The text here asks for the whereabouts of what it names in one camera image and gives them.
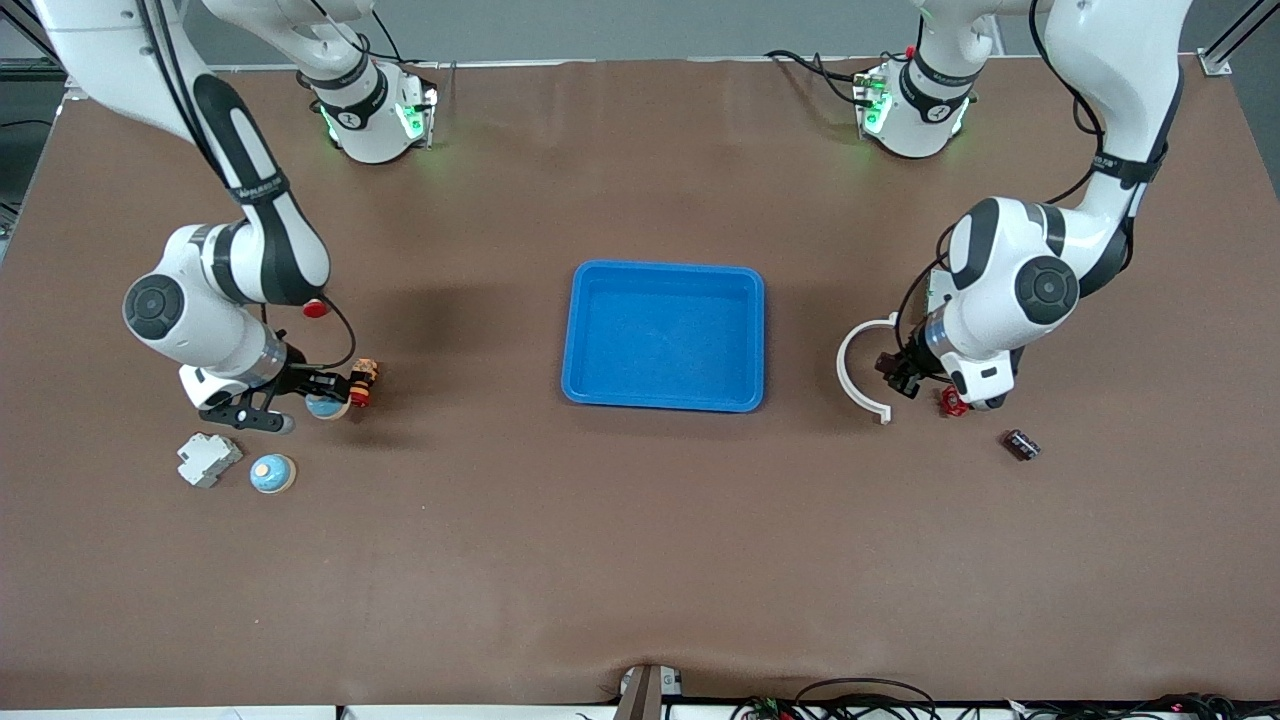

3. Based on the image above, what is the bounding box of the black cable bundle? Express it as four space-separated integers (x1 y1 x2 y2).
730 678 1280 720

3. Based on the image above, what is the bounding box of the aluminium frame profile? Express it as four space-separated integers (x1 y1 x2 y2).
0 0 93 101
1198 0 1280 76

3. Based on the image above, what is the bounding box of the white table edge strip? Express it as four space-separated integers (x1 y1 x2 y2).
0 705 621 720

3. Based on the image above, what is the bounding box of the blue plastic tray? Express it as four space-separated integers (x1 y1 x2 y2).
562 260 766 413

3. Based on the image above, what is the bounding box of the metal table edge bracket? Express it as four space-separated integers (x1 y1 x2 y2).
612 664 683 720

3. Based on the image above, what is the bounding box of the white circuit breaker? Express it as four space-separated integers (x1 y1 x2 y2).
177 432 244 489

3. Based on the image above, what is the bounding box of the black arm base cable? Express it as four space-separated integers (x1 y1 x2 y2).
765 48 866 106

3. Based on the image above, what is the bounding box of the white curved pipe clamp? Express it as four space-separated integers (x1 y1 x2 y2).
836 313 901 426

